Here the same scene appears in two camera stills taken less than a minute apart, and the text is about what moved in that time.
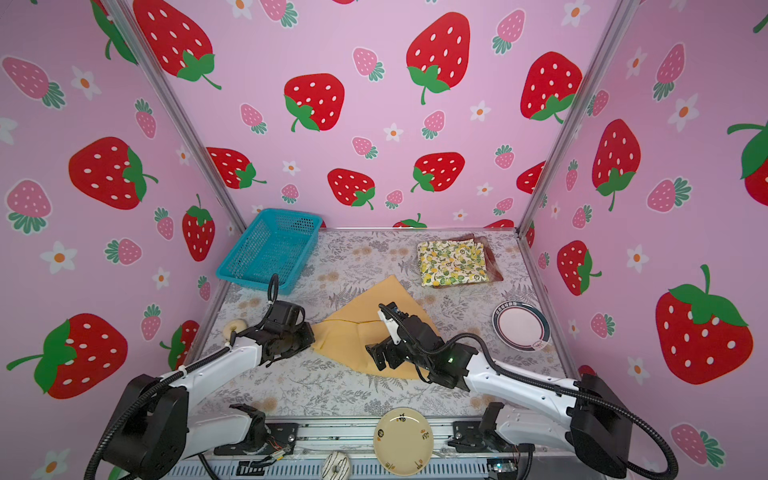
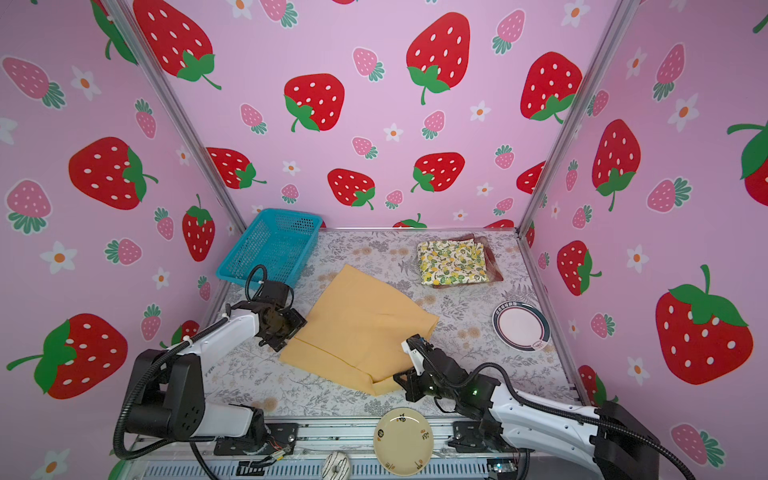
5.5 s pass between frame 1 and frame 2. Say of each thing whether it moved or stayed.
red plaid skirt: stayed
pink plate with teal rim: stayed
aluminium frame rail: stayed
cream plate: stayed
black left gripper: moved
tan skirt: moved
